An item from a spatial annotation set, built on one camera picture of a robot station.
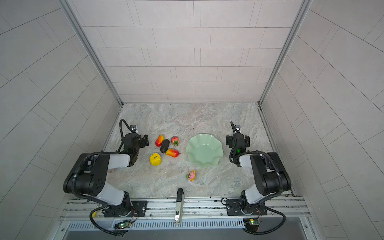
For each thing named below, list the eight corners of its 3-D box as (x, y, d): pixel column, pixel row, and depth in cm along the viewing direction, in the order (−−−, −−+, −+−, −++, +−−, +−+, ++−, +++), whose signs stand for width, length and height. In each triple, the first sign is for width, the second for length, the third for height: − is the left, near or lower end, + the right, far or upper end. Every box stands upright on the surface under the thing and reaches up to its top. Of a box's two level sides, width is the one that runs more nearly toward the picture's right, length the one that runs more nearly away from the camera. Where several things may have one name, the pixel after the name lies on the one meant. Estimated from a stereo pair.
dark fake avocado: (160, 153, 91) (159, 151, 89) (162, 141, 96) (161, 139, 94) (168, 153, 91) (167, 151, 89) (169, 141, 96) (169, 139, 94)
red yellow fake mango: (154, 145, 94) (153, 144, 92) (159, 136, 99) (158, 134, 97) (160, 147, 94) (159, 145, 92) (164, 138, 98) (164, 135, 96)
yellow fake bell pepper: (151, 166, 87) (148, 162, 82) (153, 157, 90) (150, 153, 86) (160, 166, 87) (158, 162, 82) (162, 157, 90) (160, 153, 86)
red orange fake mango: (166, 155, 91) (165, 152, 88) (168, 150, 93) (167, 147, 90) (177, 158, 90) (176, 155, 87) (179, 153, 92) (178, 150, 89)
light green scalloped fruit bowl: (185, 168, 86) (185, 164, 82) (187, 138, 99) (187, 133, 95) (223, 168, 86) (224, 164, 82) (220, 138, 99) (221, 133, 95)
